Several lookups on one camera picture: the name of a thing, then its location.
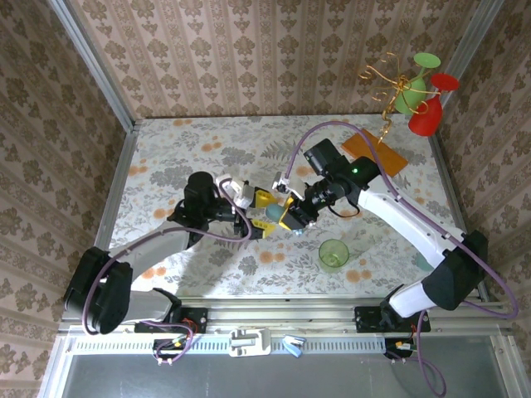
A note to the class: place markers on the blue earbud charging case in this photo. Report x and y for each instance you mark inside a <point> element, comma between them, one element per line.
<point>274,212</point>

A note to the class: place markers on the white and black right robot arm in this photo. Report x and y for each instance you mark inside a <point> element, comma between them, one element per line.
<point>406,219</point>

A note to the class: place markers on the black and grey left robot arm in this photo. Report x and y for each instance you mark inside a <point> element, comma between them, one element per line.
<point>99,294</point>

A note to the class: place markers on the green transparent plastic cup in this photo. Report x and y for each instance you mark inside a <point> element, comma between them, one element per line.
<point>333,255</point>

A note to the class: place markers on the floral patterned tablecloth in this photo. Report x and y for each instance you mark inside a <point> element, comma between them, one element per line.
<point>199,141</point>

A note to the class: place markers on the red plastic wine glass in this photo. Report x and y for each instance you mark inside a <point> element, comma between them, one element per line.
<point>425,118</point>

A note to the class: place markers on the green plastic wine glass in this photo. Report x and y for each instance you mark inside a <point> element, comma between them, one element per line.
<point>412,93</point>

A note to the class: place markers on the grey metal sheet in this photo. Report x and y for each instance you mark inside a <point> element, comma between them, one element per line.
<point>269,377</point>

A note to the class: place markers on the black connector box yellow plug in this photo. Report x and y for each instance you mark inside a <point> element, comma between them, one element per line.
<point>400,346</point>
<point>170,345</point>

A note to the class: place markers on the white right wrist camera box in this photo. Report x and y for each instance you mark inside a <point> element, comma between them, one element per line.
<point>290,186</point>

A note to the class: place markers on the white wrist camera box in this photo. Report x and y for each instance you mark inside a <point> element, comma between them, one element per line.
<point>234,188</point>
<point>290,186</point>

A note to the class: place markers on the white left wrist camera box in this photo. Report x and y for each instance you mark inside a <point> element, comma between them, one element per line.
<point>234,188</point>

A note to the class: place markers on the aluminium table side rail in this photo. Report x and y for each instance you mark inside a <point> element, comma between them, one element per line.
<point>118,182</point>
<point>452,182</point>

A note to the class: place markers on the long aluminium frame rail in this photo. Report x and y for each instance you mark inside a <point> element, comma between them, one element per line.
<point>282,315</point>

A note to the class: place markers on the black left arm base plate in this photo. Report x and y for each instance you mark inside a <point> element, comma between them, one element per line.
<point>195,319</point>

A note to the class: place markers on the white plastic bracket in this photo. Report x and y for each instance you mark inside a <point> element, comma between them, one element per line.
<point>249,342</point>

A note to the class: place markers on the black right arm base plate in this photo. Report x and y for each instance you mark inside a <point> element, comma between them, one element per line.
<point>367,319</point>

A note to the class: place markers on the aluminium corner post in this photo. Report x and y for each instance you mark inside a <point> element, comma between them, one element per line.
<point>477,33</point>
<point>93,62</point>

